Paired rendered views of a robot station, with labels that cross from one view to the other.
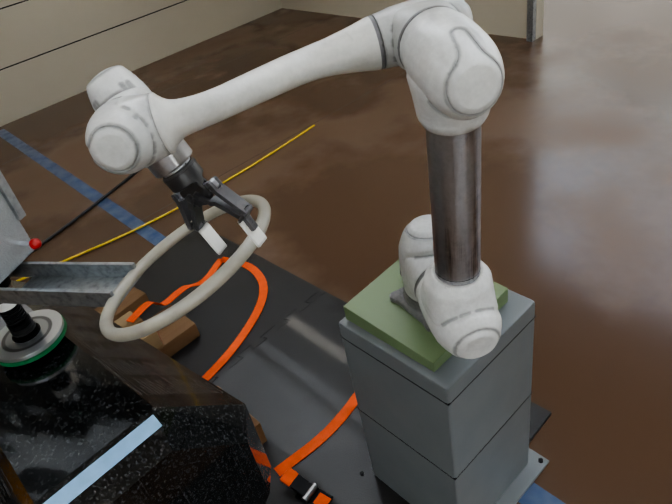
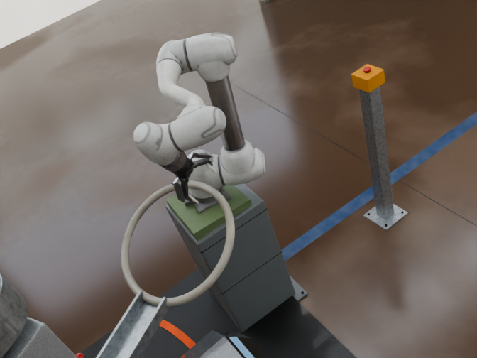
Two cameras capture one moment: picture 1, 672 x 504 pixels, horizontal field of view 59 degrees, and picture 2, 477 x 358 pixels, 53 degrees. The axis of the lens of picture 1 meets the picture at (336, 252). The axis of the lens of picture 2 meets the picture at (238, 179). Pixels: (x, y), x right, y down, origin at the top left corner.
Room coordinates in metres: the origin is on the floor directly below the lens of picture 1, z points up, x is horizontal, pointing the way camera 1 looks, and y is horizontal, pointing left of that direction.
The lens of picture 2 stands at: (0.47, 1.54, 2.41)
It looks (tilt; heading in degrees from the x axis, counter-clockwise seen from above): 38 degrees down; 288
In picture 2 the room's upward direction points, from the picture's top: 21 degrees counter-clockwise
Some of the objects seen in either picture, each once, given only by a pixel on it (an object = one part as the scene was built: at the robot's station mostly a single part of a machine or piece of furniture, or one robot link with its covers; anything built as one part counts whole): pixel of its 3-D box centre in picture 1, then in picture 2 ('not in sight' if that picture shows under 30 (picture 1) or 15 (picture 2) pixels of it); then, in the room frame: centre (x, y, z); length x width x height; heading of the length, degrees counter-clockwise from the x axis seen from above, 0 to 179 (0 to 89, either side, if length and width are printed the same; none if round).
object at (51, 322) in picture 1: (27, 334); not in sight; (1.41, 0.97, 0.87); 0.21 x 0.21 x 0.01
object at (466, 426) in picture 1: (443, 400); (233, 251); (1.21, -0.24, 0.40); 0.50 x 0.50 x 0.80; 36
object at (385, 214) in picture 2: not in sight; (377, 150); (0.33, -0.74, 0.54); 0.20 x 0.20 x 1.09; 38
